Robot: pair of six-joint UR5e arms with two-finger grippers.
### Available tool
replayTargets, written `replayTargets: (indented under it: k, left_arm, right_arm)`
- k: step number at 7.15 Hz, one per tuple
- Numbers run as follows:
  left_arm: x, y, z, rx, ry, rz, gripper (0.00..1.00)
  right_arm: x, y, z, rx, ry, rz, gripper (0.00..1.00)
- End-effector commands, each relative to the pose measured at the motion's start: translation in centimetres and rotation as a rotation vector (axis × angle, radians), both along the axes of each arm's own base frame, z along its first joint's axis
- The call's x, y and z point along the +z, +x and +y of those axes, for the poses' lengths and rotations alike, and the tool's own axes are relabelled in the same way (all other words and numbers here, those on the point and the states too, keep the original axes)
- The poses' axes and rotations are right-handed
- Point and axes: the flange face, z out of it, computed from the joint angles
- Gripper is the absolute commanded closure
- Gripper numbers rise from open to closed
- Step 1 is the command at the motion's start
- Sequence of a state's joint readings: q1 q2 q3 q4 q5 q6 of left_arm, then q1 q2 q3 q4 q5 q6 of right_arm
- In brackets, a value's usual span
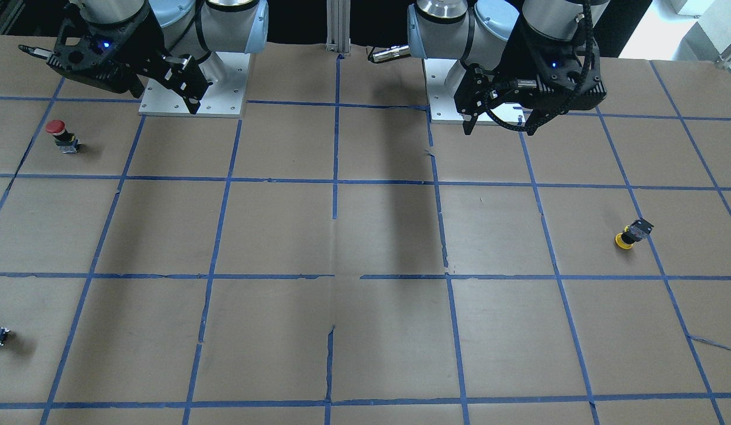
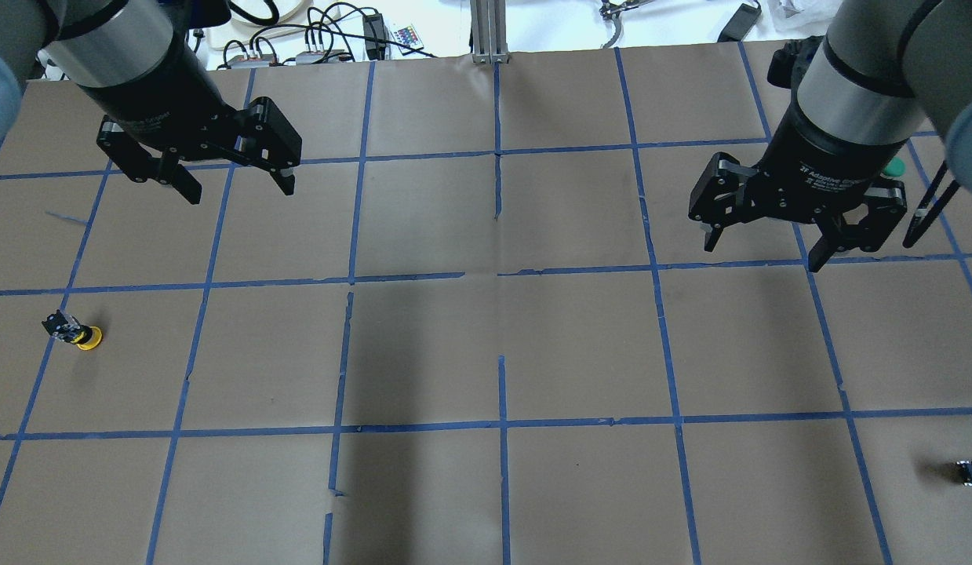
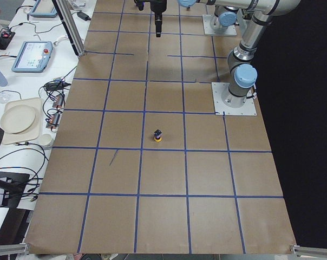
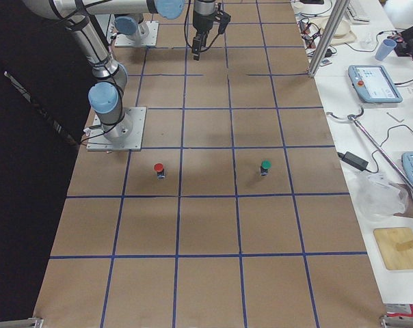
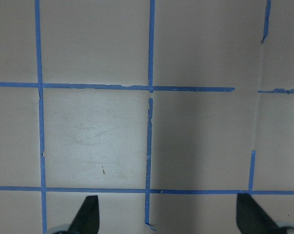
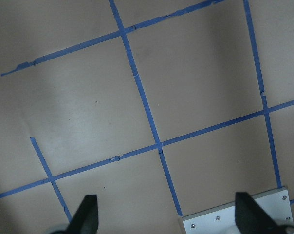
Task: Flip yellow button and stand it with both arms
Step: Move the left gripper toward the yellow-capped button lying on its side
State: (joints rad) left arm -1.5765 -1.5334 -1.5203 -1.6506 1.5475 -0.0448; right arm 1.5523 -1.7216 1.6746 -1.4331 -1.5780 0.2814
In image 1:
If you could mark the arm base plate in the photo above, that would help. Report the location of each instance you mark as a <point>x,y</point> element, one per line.
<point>442,78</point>
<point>227,73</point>

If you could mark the red push button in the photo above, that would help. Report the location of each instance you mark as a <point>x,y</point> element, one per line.
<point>66,141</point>

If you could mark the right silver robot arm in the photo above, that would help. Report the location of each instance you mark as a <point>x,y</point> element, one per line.
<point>200,28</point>

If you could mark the yellow push button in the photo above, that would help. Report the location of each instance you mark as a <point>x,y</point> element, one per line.
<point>633,233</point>

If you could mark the aluminium frame post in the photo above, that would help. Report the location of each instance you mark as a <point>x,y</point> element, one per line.
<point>338,26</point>

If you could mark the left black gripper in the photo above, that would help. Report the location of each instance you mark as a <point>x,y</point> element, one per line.
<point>509,64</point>

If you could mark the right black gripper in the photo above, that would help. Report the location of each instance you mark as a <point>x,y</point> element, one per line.
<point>142,42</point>

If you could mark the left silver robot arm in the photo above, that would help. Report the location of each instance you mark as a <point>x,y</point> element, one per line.
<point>478,33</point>

